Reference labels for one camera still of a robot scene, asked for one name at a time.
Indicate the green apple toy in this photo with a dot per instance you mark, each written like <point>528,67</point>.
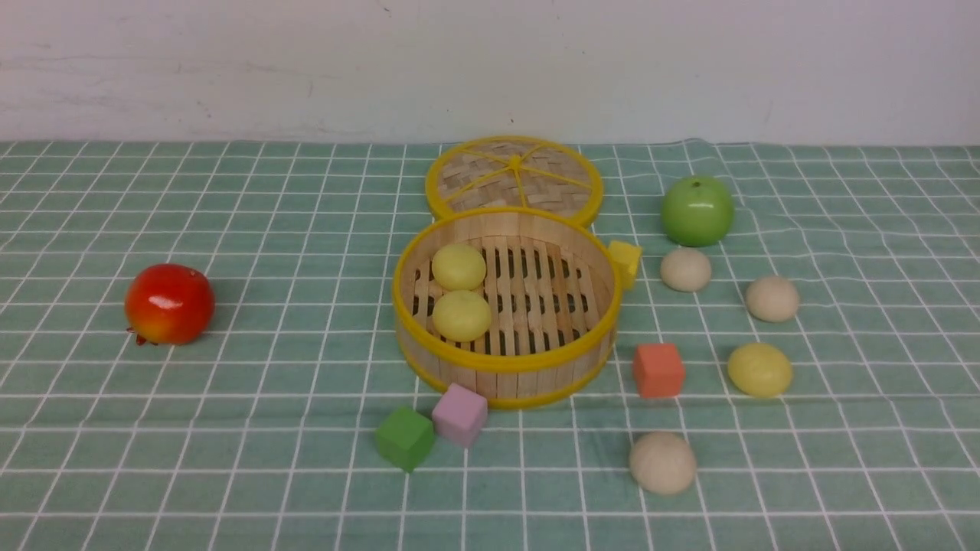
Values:
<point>697,211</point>

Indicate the green checkered tablecloth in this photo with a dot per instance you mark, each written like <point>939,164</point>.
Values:
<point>259,435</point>

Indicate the yellow bun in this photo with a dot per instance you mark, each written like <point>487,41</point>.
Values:
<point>458,266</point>
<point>461,316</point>
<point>760,370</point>

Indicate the red pomegranate toy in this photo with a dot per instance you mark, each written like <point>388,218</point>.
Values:
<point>169,303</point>

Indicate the orange cube block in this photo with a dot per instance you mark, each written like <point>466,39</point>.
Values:
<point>658,370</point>

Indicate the pink cube block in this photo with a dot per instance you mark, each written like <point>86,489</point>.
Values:
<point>460,415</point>

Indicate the beige bun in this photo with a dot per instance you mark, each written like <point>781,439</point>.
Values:
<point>662,463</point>
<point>685,270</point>
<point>772,299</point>

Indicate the woven bamboo steamer lid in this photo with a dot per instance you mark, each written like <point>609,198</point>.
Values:
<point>515,171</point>

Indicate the yellow cube block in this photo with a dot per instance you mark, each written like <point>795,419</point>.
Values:
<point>628,258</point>

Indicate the bamboo steamer tray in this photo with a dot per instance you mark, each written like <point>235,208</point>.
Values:
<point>554,293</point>

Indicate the green cube block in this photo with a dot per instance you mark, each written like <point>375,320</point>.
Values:
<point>405,438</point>

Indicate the beige bun front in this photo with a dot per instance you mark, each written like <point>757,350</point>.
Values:
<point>662,463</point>

